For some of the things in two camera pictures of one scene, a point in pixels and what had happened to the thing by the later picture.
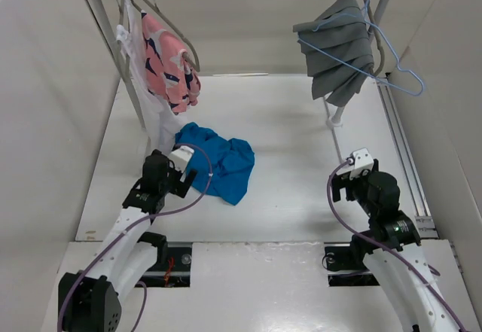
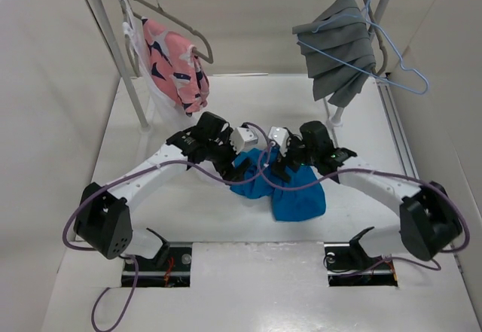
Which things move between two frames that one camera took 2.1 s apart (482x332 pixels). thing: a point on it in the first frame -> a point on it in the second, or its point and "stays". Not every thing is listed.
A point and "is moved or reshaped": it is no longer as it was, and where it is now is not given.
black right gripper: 342,180 -> 279,166
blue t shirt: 233,162 is moved or reshaped
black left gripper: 178,187 -> 237,173
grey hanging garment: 337,50 stays
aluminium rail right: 426,227 stays
